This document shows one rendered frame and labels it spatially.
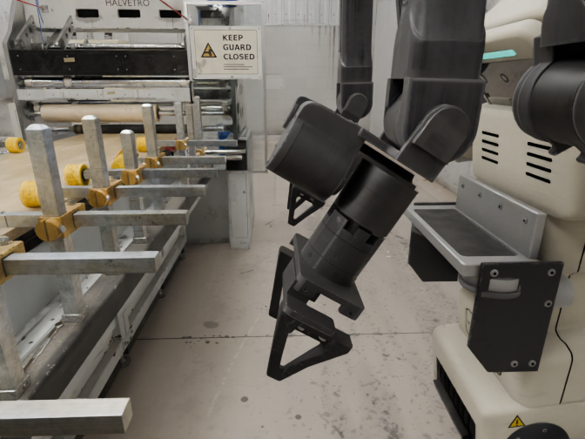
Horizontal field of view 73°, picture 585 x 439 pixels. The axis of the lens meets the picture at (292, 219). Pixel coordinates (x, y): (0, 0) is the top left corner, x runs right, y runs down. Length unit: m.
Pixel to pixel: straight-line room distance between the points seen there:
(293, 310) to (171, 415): 1.53
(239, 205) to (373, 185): 2.74
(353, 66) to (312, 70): 8.52
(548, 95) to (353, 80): 0.41
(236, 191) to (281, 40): 6.54
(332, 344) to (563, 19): 0.31
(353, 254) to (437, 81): 0.15
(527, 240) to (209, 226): 2.88
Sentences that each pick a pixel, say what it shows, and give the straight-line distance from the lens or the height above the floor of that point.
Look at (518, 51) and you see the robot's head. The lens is 0.56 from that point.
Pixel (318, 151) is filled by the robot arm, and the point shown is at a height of 1.20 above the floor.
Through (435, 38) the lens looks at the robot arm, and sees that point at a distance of 0.33.
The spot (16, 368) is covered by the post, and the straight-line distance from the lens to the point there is 0.93.
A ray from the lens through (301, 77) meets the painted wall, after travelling 9.24.
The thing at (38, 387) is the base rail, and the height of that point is 0.70.
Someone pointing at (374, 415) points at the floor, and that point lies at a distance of 1.79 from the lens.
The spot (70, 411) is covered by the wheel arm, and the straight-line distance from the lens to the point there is 0.62.
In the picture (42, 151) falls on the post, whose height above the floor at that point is 1.11.
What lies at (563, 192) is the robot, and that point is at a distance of 0.56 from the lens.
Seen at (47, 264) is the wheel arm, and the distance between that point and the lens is 0.81.
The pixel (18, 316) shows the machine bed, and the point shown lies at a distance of 1.32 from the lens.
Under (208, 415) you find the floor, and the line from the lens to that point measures 1.79.
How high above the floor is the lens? 1.25
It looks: 19 degrees down
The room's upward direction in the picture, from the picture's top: straight up
